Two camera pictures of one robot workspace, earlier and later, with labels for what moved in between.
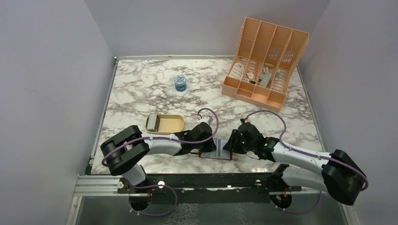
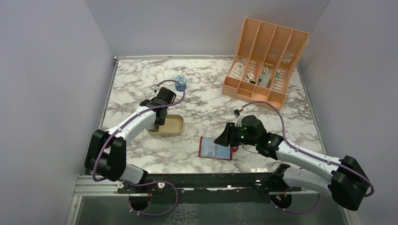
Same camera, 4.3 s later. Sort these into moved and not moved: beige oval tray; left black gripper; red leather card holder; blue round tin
Moved: left black gripper
Not moved: red leather card holder; beige oval tray; blue round tin
